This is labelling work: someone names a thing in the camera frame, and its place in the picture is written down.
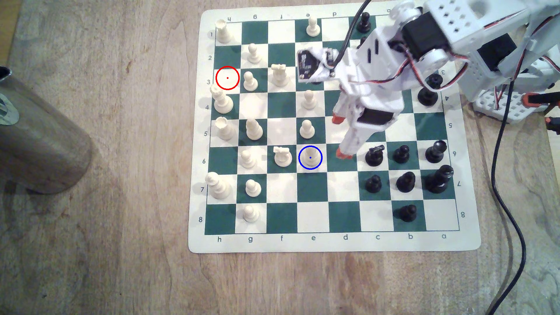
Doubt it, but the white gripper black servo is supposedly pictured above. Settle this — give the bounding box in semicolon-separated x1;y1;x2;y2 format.
331;24;410;159

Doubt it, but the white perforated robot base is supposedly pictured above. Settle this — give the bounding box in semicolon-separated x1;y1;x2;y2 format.
472;87;545;122

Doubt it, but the black chess knight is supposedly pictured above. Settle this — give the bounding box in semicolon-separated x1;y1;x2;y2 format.
365;144;386;167

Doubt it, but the white chess knight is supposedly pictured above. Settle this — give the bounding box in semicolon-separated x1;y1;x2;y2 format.
273;146;294;168
270;63;290;87

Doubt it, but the black chess bishop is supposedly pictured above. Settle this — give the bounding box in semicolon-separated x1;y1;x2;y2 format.
425;140;448;164

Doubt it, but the white chess bishop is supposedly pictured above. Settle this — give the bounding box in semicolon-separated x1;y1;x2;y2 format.
245;118;264;141

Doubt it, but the green white chess board mat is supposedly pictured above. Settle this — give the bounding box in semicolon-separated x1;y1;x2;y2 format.
188;6;482;253

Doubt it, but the black chess queen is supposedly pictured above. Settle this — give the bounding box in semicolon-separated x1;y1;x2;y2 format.
423;165;455;194

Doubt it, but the white chess king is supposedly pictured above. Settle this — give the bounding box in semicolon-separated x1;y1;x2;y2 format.
206;172;230;200

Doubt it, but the black pawn b7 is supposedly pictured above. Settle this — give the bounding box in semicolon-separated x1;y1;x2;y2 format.
396;171;416;193

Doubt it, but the white pawn e1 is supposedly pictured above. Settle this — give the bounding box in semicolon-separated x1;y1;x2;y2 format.
306;14;321;38

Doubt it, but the metal cylinder flask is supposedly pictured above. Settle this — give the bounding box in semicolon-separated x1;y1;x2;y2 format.
0;66;93;195

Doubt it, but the small gripper camera board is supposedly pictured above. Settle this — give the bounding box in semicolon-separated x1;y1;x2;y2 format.
297;48;340;85

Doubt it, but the thin black camera cable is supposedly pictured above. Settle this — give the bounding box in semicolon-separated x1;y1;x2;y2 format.
332;0;372;66

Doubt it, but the red black servo wire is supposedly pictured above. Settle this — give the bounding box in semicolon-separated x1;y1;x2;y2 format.
405;44;471;93

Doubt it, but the thick black power cable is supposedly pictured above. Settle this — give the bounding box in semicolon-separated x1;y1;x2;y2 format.
485;81;527;315

